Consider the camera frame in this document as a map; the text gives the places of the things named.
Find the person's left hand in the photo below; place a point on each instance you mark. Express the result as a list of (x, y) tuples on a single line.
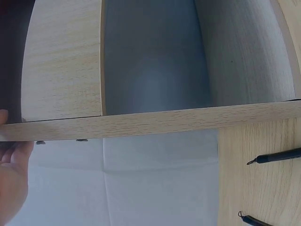
[(11, 179)]

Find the black pen with loop end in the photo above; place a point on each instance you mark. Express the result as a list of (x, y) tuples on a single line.
[(254, 220), (279, 156)]

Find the person's left thumb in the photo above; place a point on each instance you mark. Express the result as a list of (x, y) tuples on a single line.
[(3, 117)]

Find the white paper sheet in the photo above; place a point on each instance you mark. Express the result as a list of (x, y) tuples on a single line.
[(131, 183)]

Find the light wooden drawer box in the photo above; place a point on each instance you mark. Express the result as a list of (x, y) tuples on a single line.
[(150, 124)]

